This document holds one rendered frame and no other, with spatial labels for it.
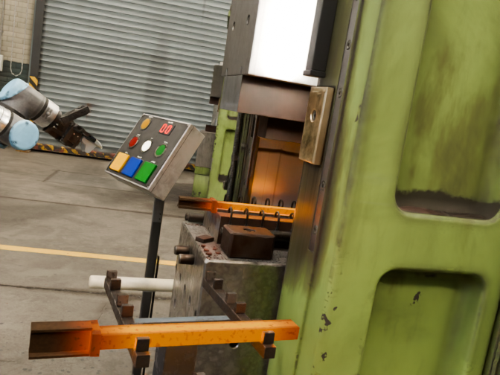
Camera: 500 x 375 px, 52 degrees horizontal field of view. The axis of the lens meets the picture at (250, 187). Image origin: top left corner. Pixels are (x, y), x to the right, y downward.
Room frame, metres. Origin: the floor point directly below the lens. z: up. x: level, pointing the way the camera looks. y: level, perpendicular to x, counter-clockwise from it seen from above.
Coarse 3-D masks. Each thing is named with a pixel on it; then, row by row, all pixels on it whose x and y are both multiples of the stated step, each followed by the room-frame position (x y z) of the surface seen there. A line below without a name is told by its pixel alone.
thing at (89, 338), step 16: (96, 320) 0.72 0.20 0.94; (272, 320) 0.84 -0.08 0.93; (288, 320) 0.85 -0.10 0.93; (32, 336) 0.66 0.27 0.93; (48, 336) 0.67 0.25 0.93; (64, 336) 0.68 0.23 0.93; (80, 336) 0.68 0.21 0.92; (96, 336) 0.68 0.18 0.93; (112, 336) 0.69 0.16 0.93; (128, 336) 0.70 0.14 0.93; (160, 336) 0.72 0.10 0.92; (176, 336) 0.74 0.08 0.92; (192, 336) 0.75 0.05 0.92; (208, 336) 0.76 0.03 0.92; (224, 336) 0.77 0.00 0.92; (240, 336) 0.78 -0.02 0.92; (256, 336) 0.79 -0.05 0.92; (288, 336) 0.82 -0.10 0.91; (32, 352) 0.66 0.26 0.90; (48, 352) 0.67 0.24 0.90; (64, 352) 0.67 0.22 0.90; (80, 352) 0.68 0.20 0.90; (96, 352) 0.68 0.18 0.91
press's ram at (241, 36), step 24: (240, 0) 1.46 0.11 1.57; (264, 0) 1.28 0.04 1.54; (288, 0) 1.30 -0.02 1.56; (312, 0) 1.32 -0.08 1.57; (240, 24) 1.42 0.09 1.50; (264, 24) 1.28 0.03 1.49; (288, 24) 1.30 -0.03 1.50; (312, 24) 1.32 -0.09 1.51; (240, 48) 1.38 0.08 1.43; (264, 48) 1.29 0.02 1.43; (288, 48) 1.31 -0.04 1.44; (240, 72) 1.35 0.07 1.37; (264, 72) 1.29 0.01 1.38; (288, 72) 1.31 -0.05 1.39
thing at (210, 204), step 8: (184, 200) 1.37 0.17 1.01; (192, 200) 1.36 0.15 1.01; (200, 200) 1.37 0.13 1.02; (208, 200) 1.38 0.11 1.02; (216, 200) 1.38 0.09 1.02; (184, 208) 1.36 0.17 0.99; (192, 208) 1.36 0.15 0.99; (200, 208) 1.37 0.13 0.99; (208, 208) 1.38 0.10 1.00; (216, 208) 1.37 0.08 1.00; (224, 208) 1.39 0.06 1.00; (240, 208) 1.40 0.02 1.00; (248, 208) 1.41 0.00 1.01; (256, 208) 1.42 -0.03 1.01; (264, 208) 1.42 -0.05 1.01; (272, 208) 1.43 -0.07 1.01; (280, 208) 1.44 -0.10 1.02; (288, 208) 1.46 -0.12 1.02
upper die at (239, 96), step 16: (224, 80) 1.51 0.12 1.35; (240, 80) 1.33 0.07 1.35; (256, 80) 1.34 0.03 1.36; (272, 80) 1.35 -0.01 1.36; (224, 96) 1.48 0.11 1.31; (240, 96) 1.33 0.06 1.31; (256, 96) 1.34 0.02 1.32; (272, 96) 1.35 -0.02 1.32; (288, 96) 1.37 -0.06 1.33; (304, 96) 1.38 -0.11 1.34; (256, 112) 1.34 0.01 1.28; (272, 112) 1.35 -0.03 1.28; (288, 112) 1.37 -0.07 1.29; (304, 112) 1.38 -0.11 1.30
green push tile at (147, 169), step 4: (144, 164) 1.79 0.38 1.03; (148, 164) 1.78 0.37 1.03; (152, 164) 1.76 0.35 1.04; (144, 168) 1.78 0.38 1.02; (148, 168) 1.76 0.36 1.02; (152, 168) 1.75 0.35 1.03; (140, 172) 1.78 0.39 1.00; (144, 172) 1.76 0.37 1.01; (148, 172) 1.75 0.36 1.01; (152, 172) 1.74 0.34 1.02; (136, 176) 1.78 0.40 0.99; (140, 176) 1.76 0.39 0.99; (144, 176) 1.75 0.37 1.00; (148, 176) 1.74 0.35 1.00; (140, 180) 1.75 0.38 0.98; (144, 180) 1.73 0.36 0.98
